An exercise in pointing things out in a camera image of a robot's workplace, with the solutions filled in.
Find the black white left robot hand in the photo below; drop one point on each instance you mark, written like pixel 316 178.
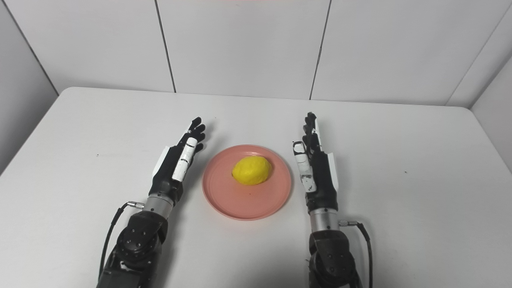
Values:
pixel 168 176

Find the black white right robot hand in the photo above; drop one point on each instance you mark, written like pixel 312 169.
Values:
pixel 322 180

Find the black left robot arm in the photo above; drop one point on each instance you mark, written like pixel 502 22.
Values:
pixel 138 248

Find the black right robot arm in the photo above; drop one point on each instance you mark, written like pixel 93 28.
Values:
pixel 332 256

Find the yellow lemon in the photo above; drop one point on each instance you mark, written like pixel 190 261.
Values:
pixel 252 170

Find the pink round plate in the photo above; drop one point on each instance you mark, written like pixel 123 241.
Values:
pixel 248 200

